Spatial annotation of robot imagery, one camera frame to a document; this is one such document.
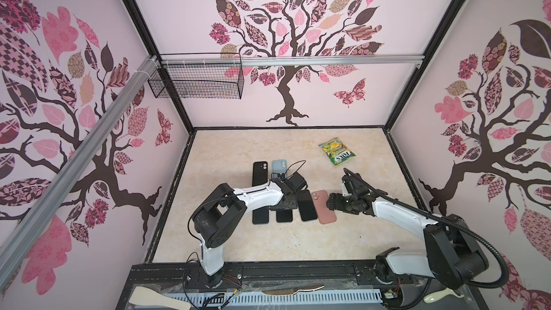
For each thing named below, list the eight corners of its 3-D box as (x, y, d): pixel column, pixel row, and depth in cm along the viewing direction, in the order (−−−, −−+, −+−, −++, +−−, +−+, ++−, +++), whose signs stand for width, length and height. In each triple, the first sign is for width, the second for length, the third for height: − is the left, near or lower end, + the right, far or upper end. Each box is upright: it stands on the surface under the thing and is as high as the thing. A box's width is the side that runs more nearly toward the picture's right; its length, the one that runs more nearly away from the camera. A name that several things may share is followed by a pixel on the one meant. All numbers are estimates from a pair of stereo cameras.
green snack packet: (336, 166, 105) (337, 163, 103) (319, 147, 114) (320, 144, 111) (353, 157, 109) (354, 154, 107) (336, 140, 117) (337, 136, 115)
